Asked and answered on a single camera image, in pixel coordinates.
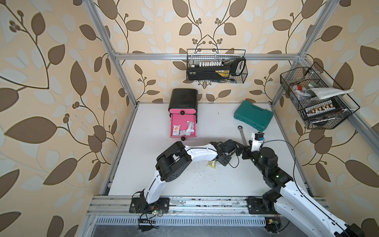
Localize yellow cookie packet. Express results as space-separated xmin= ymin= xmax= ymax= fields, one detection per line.
xmin=207 ymin=161 xmax=216 ymax=169

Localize white cookie packet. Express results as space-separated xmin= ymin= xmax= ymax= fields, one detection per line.
xmin=172 ymin=125 xmax=181 ymax=136
xmin=186 ymin=121 xmax=195 ymax=134
xmin=179 ymin=130 xmax=191 ymax=136

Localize pink drawer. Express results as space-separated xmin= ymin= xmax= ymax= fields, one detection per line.
xmin=169 ymin=108 xmax=197 ymax=115
xmin=170 ymin=114 xmax=196 ymax=138

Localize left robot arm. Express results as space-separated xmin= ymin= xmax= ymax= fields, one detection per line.
xmin=140 ymin=139 xmax=239 ymax=207

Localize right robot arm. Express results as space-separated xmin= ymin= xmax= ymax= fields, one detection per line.
xmin=235 ymin=146 xmax=365 ymax=237

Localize pink top drawer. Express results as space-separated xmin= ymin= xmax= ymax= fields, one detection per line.
xmin=169 ymin=108 xmax=197 ymax=115

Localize black drawer cabinet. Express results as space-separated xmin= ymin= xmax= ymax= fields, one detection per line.
xmin=168 ymin=88 xmax=198 ymax=110

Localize silver ratchet wrench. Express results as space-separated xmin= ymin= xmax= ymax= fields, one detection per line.
xmin=237 ymin=125 xmax=247 ymax=146

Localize green plastic tool case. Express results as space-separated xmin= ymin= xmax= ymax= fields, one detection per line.
xmin=234 ymin=101 xmax=273 ymax=132

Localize black yellow tool box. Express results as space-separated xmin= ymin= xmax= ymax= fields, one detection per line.
xmin=187 ymin=66 xmax=231 ymax=82

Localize socket set in basket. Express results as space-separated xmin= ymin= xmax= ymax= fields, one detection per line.
xmin=300 ymin=99 xmax=343 ymax=119

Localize white paper in basket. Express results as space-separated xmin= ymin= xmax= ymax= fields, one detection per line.
xmin=305 ymin=87 xmax=354 ymax=100

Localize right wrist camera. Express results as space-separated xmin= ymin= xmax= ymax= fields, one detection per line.
xmin=251 ymin=132 xmax=265 ymax=152

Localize back wire basket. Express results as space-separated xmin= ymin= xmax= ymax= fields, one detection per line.
xmin=186 ymin=48 xmax=248 ymax=84

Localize wire basket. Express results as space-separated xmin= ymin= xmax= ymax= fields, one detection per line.
xmin=280 ymin=62 xmax=360 ymax=129
xmin=186 ymin=48 xmax=248 ymax=84

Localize right wire basket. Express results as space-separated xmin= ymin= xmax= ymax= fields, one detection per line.
xmin=280 ymin=62 xmax=360 ymax=129

